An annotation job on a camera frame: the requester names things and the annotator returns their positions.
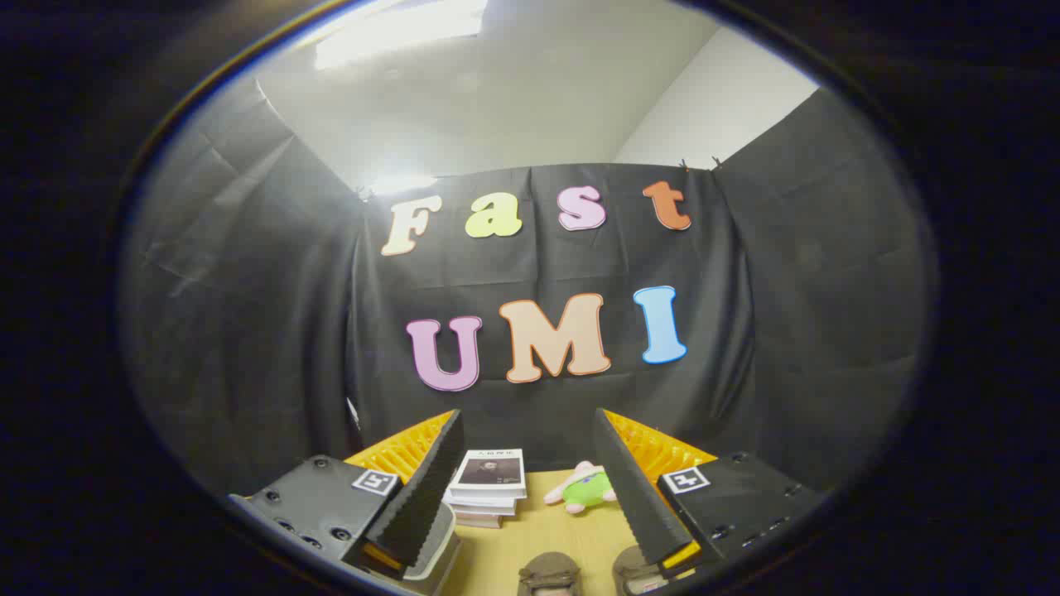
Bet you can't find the brown fuzzy shoe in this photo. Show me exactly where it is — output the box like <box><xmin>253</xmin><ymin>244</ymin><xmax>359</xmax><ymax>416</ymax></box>
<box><xmin>518</xmin><ymin>552</ymin><xmax>582</xmax><ymax>596</ymax></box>
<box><xmin>613</xmin><ymin>545</ymin><xmax>673</xmax><ymax>596</ymax></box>

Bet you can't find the black backdrop cloth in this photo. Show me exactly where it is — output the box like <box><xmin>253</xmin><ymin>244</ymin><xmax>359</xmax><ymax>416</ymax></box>
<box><xmin>120</xmin><ymin>79</ymin><xmax>937</xmax><ymax>497</ymax></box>

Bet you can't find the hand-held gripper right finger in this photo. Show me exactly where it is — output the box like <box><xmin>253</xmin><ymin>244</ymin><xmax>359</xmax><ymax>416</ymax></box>
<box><xmin>593</xmin><ymin>407</ymin><xmax>829</xmax><ymax>580</ymax></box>

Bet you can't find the white book with portrait cover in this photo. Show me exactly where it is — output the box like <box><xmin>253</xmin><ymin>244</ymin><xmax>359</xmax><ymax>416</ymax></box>
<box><xmin>451</xmin><ymin>449</ymin><xmax>528</xmax><ymax>500</ymax></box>

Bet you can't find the ceiling light panel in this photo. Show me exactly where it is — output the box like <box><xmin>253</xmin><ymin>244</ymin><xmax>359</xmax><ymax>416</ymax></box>
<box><xmin>313</xmin><ymin>0</ymin><xmax>489</xmax><ymax>71</ymax></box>

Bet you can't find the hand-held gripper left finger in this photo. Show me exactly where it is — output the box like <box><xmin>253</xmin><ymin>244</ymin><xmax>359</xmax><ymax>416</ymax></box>
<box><xmin>228</xmin><ymin>409</ymin><xmax>465</xmax><ymax>580</ymax></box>

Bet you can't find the plain white book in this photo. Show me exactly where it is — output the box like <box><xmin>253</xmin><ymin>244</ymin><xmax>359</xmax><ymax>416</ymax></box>
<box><xmin>445</xmin><ymin>493</ymin><xmax>518</xmax><ymax>516</ymax></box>

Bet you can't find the green and pink plush toy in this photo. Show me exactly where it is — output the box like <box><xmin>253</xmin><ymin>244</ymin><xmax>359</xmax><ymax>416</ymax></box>
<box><xmin>544</xmin><ymin>461</ymin><xmax>618</xmax><ymax>516</ymax></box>

